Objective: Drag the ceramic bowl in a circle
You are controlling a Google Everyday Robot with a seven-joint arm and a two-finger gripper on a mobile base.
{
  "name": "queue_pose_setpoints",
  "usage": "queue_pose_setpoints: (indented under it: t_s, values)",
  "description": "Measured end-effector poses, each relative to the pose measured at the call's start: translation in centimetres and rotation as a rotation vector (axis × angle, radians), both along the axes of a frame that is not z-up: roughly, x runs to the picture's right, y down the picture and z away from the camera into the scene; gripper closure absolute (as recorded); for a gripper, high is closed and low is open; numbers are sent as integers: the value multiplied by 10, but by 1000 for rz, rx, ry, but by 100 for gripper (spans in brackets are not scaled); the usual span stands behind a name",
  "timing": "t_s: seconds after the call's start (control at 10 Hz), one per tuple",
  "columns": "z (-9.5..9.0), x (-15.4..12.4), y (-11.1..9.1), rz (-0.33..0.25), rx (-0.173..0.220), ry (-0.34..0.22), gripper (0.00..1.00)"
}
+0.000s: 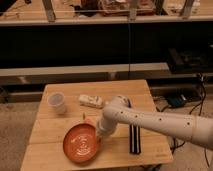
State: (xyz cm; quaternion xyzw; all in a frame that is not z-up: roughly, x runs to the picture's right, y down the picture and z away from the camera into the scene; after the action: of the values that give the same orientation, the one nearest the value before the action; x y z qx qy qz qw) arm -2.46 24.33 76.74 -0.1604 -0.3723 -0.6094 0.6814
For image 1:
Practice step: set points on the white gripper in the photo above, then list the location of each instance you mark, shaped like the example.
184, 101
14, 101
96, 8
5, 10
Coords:
105, 127

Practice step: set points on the orange ceramic bowl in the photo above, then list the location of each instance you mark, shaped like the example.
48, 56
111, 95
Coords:
80, 143

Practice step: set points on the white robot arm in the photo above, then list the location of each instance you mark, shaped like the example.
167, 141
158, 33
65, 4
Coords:
195, 129

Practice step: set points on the black striped rectangular block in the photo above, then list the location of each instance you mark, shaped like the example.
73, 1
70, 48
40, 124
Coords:
134, 140

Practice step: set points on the white remote control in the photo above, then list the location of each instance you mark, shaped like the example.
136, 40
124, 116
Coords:
91, 101

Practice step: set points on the clear plastic cup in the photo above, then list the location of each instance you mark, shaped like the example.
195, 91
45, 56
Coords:
56, 101

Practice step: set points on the black power adapter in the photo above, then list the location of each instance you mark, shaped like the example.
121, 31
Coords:
176, 101

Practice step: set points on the long wooden shelf bench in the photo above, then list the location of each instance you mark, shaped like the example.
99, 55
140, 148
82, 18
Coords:
47, 75

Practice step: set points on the black equipment on shelf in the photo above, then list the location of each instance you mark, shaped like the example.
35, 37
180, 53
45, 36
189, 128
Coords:
183, 61

